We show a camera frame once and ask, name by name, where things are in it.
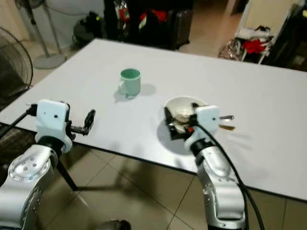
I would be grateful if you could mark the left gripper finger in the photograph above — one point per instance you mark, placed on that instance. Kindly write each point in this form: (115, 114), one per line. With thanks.
(89, 120)

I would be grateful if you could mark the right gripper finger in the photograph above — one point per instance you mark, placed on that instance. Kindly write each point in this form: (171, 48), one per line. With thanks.
(171, 122)
(195, 108)

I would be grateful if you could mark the white ceramic bowl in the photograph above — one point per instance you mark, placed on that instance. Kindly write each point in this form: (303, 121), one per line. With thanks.
(180, 103)

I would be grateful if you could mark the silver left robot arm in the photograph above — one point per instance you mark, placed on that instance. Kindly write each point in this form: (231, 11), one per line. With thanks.
(24, 182)

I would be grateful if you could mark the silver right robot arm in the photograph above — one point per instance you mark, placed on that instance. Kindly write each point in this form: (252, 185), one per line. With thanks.
(218, 184)

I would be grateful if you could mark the beige lump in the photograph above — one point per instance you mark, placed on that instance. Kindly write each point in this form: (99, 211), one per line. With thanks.
(181, 120)

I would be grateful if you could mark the black metal table leg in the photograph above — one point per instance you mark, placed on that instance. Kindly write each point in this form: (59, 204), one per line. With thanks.
(67, 176)

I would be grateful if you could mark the green ceramic mug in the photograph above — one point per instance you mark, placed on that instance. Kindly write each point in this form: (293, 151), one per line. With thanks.
(130, 84)

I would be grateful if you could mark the patterned brown bag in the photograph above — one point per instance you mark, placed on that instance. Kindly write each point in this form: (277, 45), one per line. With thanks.
(230, 49)

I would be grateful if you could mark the black suitcase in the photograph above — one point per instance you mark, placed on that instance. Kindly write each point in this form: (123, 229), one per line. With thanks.
(182, 28)

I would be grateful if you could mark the red garment on chair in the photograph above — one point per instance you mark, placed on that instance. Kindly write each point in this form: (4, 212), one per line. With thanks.
(255, 46)

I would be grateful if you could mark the large black floor fan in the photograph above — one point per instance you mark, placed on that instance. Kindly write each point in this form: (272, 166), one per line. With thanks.
(15, 67)

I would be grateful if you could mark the black backpack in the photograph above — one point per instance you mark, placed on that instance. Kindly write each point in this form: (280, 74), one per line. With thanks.
(88, 28)

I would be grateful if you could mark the white crumpled cloth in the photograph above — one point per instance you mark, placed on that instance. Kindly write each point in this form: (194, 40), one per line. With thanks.
(254, 32)

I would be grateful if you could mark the red hanging cloth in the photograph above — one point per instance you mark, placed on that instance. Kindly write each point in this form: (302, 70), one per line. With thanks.
(154, 18)

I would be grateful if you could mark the dark robot foot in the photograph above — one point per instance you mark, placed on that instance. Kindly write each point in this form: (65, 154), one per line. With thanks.
(114, 225)

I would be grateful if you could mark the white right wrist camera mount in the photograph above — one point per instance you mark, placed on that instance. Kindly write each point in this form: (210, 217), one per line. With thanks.
(206, 120)

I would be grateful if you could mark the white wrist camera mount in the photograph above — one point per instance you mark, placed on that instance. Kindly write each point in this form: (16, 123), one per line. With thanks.
(206, 120)
(53, 119)

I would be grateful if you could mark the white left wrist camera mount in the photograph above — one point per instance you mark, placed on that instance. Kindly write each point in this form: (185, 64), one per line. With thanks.
(53, 119)

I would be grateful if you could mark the grey pedestal fan stand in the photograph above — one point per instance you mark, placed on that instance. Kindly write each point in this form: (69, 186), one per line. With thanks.
(50, 60)

